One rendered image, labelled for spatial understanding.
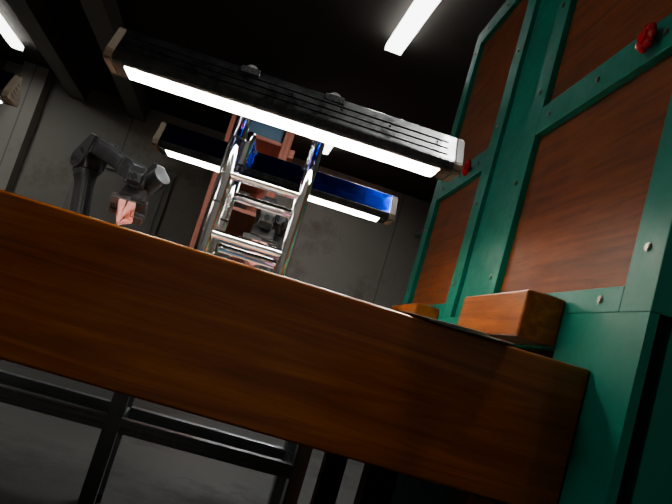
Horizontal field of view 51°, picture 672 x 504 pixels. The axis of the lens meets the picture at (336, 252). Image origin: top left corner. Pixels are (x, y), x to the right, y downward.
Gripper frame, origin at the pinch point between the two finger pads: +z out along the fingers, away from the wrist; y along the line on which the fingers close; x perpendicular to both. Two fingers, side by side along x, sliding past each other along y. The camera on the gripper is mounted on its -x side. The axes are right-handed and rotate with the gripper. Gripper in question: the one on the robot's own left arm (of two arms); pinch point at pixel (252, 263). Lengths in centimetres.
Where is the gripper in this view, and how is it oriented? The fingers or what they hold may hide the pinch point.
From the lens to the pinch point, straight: 195.1
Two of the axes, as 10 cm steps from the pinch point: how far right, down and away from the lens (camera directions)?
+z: -0.9, 5.3, -8.4
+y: 9.5, 2.9, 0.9
